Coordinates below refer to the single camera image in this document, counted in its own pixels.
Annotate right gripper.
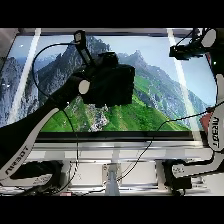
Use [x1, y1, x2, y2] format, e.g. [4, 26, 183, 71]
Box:
[168, 44, 203, 61]

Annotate blue jeans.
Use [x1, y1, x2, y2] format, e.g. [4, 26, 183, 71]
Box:
[80, 51, 137, 108]

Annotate red-brown garment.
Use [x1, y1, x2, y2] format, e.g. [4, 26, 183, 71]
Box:
[199, 111, 215, 132]

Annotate black cable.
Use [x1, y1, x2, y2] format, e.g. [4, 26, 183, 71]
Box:
[31, 40, 81, 194]
[116, 101, 224, 183]

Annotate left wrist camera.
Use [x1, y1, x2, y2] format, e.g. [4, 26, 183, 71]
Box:
[73, 29, 96, 66]

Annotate silver frame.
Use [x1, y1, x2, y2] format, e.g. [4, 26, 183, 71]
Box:
[0, 139, 224, 197]

